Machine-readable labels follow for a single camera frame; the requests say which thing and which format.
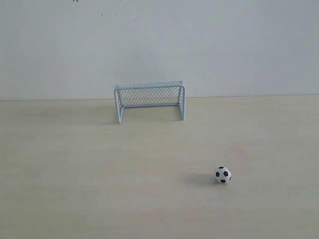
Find black and white soccer ball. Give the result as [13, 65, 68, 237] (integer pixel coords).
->
[215, 166, 232, 184]

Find small white soccer goal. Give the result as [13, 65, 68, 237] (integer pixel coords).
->
[114, 81, 186, 124]

